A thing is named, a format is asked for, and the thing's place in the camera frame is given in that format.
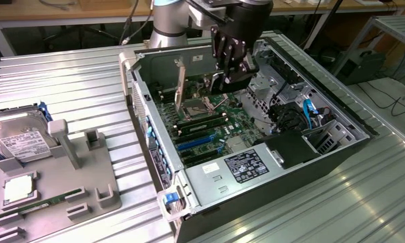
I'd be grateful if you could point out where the silver hard disk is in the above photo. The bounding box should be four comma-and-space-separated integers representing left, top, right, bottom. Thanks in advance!
0, 111, 55, 163

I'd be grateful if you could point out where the Nvidia Quadro graphics card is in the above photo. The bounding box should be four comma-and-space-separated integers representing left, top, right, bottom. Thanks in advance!
172, 58, 255, 114

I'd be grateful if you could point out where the wooden desk white frame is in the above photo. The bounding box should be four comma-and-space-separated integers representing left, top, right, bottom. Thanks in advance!
0, 0, 156, 58
270, 0, 405, 51

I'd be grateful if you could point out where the metal slat shelf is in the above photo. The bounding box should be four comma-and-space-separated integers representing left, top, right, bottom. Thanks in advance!
363, 15, 405, 53

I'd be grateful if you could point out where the black floor cable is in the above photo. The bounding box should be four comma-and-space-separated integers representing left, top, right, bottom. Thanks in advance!
356, 80, 405, 116

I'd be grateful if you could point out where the silver chipset heatsink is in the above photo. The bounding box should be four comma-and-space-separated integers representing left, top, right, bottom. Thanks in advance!
226, 138, 255, 154

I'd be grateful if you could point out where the white coiled cable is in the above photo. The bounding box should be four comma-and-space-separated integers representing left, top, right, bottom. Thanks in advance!
39, 0, 79, 11

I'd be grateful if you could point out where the black plastic shroud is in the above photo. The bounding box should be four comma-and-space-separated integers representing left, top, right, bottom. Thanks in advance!
252, 129, 322, 170

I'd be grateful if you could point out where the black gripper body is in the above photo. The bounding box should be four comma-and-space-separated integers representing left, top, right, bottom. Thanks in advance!
219, 0, 274, 48

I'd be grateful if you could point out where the blue disk wire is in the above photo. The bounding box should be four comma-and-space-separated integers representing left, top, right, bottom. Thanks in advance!
302, 98, 322, 130

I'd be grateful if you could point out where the black chair base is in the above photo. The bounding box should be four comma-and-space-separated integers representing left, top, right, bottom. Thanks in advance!
42, 24, 120, 49

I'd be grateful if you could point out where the green RAM stick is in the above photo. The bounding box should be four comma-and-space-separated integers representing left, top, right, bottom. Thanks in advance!
180, 118, 230, 135
2, 194, 70, 216

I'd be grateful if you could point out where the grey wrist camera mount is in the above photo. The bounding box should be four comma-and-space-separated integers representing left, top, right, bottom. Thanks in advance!
188, 0, 228, 29

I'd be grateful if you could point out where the grey printed parts rack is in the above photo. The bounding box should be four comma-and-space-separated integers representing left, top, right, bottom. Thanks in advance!
0, 119, 123, 242

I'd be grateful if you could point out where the CPU socket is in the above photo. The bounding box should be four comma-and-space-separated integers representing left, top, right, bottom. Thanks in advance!
179, 98, 210, 120

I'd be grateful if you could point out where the blue case latch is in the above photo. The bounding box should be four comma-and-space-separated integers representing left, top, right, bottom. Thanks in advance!
163, 192, 180, 204

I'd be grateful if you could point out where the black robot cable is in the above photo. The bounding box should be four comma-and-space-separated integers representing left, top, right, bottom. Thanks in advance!
120, 0, 156, 46

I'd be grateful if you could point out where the blue expansion slot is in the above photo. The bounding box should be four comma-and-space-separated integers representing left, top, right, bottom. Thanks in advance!
176, 135, 215, 152

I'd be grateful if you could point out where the open black PC case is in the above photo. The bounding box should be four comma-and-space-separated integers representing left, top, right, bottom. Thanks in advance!
119, 30, 382, 243

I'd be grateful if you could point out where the green motherboard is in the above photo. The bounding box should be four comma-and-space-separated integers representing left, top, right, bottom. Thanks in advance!
151, 75, 268, 169

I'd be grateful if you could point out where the metal socket cover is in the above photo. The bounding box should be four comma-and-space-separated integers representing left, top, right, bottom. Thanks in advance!
202, 93, 231, 112

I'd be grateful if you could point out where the grey power supply unit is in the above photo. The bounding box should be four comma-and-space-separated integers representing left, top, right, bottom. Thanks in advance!
186, 145, 287, 208

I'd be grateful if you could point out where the black box device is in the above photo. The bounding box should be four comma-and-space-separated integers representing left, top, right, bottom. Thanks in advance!
338, 49, 388, 86

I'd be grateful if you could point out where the grey metal disk bay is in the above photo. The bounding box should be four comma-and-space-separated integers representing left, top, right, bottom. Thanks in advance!
240, 62, 292, 123

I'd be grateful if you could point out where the black wire bundle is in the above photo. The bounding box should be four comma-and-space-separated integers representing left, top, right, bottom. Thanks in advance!
268, 104, 308, 132

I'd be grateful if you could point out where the silver CPU chip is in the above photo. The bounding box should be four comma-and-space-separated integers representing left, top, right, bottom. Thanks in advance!
4, 175, 35, 203

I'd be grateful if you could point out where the blue plastic disk bracket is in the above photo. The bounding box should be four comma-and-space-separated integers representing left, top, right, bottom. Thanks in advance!
0, 100, 54, 127

